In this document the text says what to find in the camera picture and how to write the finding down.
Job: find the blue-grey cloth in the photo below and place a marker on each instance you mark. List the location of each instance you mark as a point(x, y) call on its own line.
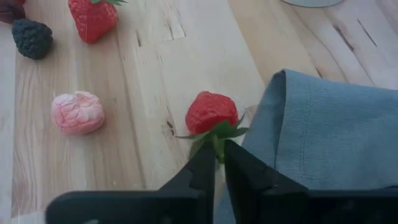
point(326, 130)

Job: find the pink toy raspberry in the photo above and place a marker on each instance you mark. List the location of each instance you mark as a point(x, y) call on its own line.
point(77, 113)

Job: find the dark red toy cherries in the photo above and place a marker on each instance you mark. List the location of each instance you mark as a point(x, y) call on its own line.
point(11, 14)

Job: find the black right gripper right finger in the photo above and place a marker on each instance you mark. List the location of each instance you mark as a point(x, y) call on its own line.
point(264, 202)

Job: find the small red toy strawberry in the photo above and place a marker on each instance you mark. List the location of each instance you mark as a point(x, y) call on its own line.
point(208, 112)

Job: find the white plant pot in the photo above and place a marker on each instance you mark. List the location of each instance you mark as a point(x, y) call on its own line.
point(311, 2)

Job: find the large red toy strawberry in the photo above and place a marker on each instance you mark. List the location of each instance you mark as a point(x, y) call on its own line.
point(93, 21)

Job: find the black toy blackberry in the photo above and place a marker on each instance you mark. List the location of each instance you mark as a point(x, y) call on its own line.
point(31, 39)

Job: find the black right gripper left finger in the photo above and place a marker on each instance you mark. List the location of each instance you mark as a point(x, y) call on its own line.
point(186, 205)

